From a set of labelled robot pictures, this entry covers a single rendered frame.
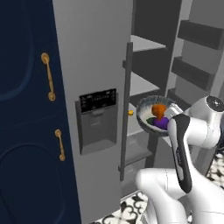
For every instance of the grey fridge door with bins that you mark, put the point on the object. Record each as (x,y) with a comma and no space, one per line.
(201,58)

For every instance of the grey fridge body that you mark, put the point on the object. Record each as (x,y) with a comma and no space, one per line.
(151,67)

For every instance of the grey fridge door with dispenser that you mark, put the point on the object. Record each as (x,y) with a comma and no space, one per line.
(93,58)

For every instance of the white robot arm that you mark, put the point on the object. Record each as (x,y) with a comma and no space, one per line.
(204,201)

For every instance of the navy cupboard door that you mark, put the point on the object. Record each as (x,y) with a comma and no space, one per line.
(26,58)
(32,175)

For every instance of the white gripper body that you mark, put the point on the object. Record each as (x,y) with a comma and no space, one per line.
(174,109)

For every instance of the grey fridge drawer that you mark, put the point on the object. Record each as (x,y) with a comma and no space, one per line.
(135,154)

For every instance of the purple eggplant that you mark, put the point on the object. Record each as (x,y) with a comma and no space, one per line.
(161,123)

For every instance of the grey fridge shelf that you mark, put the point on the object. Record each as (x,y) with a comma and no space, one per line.
(144,43)
(141,84)

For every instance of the small yellow food item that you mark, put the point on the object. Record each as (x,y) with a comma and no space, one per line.
(131,112)

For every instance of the dark grey door bin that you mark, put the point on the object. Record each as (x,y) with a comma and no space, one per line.
(191,73)
(201,33)

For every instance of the grey speckled bowl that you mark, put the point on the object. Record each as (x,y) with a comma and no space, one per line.
(144,112)

